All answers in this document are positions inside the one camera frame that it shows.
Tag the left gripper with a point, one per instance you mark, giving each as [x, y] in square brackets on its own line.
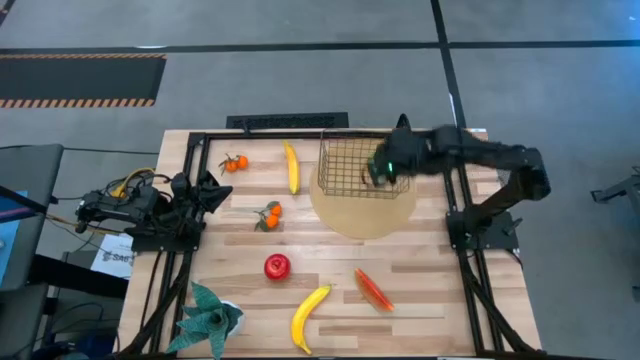
[185, 200]

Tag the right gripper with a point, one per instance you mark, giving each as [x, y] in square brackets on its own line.
[382, 172]

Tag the black aluminium rig frame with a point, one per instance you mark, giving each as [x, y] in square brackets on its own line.
[250, 135]

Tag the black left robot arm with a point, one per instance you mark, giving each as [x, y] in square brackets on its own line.
[115, 205]

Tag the red watermelon slice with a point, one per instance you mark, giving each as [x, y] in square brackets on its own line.
[372, 292]

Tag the black mat with hazard stripes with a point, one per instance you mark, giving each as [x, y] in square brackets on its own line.
[75, 80]

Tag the blue board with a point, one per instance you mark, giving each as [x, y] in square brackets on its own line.
[7, 235]

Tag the short yellow plastic banana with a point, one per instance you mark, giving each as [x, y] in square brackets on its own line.
[293, 170]

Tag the black curved bracket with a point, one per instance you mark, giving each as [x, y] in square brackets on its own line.
[403, 119]

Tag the round woven tan placemat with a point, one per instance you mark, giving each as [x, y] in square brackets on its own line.
[360, 217]

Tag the black metal stand leg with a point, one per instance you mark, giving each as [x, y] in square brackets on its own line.
[617, 190]

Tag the red plastic apple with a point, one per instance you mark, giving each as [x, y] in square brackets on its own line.
[277, 266]

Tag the long yellow plastic banana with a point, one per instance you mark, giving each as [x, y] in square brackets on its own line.
[302, 320]

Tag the white printed paper sheet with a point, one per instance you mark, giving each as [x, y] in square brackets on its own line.
[112, 255]

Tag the orange tangerine bunch with leaves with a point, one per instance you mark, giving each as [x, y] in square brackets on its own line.
[272, 221]
[242, 162]

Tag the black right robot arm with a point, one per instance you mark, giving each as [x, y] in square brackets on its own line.
[500, 152]

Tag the teal plant in white pot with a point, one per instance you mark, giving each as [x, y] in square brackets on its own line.
[210, 320]

